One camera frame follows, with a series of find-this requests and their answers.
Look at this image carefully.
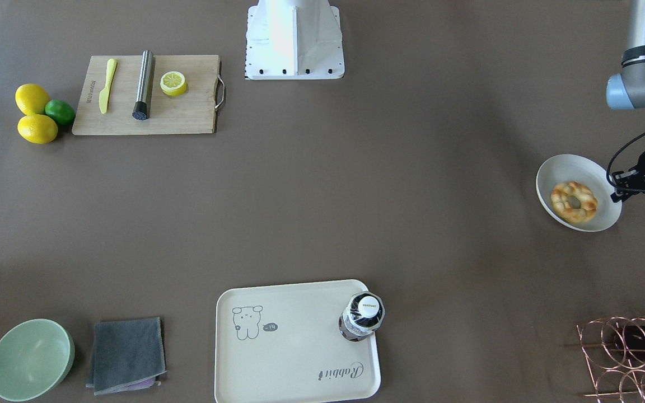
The twisted golden donut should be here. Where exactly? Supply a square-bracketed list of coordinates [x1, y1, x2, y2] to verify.
[550, 181, 599, 224]

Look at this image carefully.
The white oval donut plate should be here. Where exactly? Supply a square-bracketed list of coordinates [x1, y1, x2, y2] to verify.
[536, 154, 623, 232]

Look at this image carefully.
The cream rabbit serving tray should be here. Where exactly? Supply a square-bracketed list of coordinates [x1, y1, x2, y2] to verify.
[213, 279, 381, 402]

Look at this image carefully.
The dark drink bottle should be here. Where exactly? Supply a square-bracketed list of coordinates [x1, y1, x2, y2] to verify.
[338, 291, 386, 342]

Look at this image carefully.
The wooden cutting board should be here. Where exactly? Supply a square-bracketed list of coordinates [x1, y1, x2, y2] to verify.
[72, 54, 221, 136]

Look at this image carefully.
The half lemon slice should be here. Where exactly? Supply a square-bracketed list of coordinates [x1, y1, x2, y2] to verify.
[160, 71, 188, 96]

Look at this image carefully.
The steel cylinder muddler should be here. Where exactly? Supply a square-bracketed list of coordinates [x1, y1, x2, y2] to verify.
[132, 49, 155, 121]

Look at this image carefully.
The yellow plastic knife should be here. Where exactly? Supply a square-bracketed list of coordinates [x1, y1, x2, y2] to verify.
[98, 58, 118, 114]

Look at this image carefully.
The grey folded cloth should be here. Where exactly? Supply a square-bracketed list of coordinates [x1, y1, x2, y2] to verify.
[86, 317, 167, 396]

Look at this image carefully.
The green lime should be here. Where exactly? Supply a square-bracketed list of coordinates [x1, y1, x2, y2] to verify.
[44, 99, 76, 126]

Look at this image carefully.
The yellow lemon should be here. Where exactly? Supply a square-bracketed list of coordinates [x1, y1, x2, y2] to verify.
[15, 83, 50, 115]
[17, 114, 58, 144]

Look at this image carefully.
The mint green bowl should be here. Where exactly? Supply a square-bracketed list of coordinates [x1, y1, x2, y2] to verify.
[0, 318, 75, 401]

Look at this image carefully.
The copper wire bottle rack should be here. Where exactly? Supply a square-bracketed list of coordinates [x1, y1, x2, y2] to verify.
[576, 316, 645, 402]

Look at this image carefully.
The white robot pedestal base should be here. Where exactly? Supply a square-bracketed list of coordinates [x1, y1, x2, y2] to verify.
[244, 1, 345, 80]

